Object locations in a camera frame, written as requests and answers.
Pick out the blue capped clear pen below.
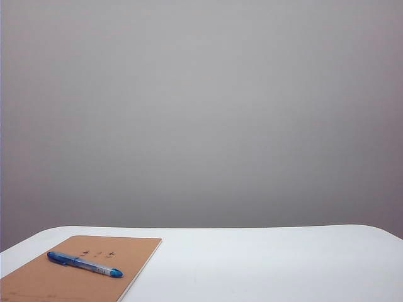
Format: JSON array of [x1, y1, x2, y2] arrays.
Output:
[[47, 251, 124, 279]]

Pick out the brown kraft cover notebook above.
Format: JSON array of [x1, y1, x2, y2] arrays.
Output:
[[0, 235, 163, 302]]

